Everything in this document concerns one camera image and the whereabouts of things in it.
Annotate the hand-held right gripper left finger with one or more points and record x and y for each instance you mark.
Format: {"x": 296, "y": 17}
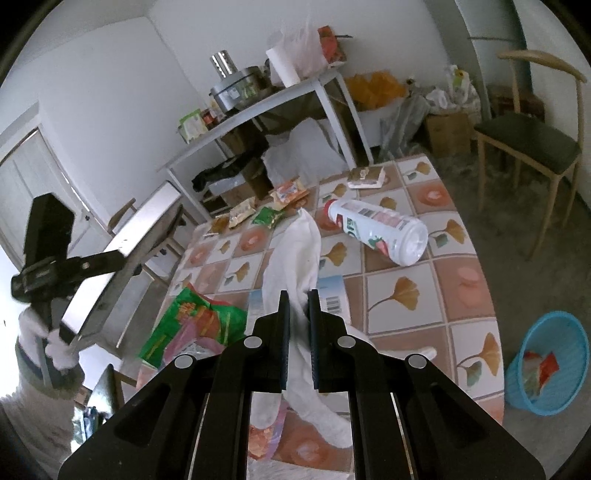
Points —
{"x": 284, "y": 332}

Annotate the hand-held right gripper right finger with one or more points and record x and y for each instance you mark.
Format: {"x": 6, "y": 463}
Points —
{"x": 314, "y": 332}

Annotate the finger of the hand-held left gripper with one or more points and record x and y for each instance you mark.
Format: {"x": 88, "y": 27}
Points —
{"x": 99, "y": 265}

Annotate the white cloth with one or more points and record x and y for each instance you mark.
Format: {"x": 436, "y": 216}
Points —
{"x": 295, "y": 258}

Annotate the large green red snack bag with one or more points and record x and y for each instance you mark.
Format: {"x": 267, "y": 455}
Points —
{"x": 194, "y": 323}

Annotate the red snack wrapper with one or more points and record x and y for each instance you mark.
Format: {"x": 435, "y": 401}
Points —
{"x": 540, "y": 369}

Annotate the blue plastic basket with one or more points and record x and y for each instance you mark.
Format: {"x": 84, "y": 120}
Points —
{"x": 549, "y": 369}

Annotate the person's left hand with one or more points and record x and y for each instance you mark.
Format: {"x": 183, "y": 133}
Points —
{"x": 62, "y": 350}

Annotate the blue white carton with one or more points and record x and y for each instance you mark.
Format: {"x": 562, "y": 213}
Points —
{"x": 334, "y": 297}

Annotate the wooden chair with dark seat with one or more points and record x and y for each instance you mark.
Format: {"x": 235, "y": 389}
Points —
{"x": 138, "y": 230}
{"x": 526, "y": 138}

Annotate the white cabinet doors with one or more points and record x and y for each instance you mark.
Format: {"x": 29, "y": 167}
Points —
{"x": 41, "y": 166}

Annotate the patterned tablecloth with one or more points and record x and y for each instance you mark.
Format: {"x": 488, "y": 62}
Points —
{"x": 406, "y": 295}

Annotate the small green snack packet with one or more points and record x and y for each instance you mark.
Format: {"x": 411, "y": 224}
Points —
{"x": 268, "y": 217}

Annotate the white bottle pink label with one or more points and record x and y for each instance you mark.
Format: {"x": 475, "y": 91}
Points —
{"x": 378, "y": 230}

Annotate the tan snack packet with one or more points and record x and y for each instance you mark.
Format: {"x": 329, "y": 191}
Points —
{"x": 217, "y": 227}

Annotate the orange snack packet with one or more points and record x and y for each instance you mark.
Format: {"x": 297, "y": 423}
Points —
{"x": 290, "y": 193}
{"x": 242, "y": 213}

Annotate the black cloth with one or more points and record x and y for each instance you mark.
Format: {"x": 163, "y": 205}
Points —
{"x": 226, "y": 173}

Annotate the brown snack packet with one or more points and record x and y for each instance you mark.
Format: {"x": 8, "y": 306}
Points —
{"x": 366, "y": 177}

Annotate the green white food packet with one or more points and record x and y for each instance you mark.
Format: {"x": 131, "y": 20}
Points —
{"x": 193, "y": 125}

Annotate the small dark jar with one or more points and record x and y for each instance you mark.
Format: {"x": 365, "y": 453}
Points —
{"x": 213, "y": 117}

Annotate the white storage box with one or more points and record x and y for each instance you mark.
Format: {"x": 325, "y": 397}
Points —
{"x": 374, "y": 127}

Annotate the steel cooking pot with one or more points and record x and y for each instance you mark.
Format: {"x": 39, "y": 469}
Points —
{"x": 242, "y": 90}

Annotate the clear plastic bag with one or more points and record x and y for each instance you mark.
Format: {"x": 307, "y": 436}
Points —
{"x": 404, "y": 124}

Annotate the white side table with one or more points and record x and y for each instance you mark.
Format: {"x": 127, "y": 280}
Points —
{"x": 258, "y": 104}

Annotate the steel utensil holder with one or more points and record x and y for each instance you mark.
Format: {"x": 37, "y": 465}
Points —
{"x": 225, "y": 64}

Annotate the brown cardboard box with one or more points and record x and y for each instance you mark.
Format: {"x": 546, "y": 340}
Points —
{"x": 448, "y": 134}

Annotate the orange plastic bag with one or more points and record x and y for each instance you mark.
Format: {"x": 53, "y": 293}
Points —
{"x": 374, "y": 90}

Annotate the paper towel roll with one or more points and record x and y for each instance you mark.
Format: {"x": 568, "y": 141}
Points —
{"x": 282, "y": 67}

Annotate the white plastic bag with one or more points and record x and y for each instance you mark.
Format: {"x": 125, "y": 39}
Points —
{"x": 455, "y": 90}

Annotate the orange patterned bag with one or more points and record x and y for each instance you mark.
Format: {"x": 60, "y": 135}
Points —
{"x": 332, "y": 44}

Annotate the brown wooden stool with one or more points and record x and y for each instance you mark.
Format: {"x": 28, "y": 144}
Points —
{"x": 517, "y": 106}

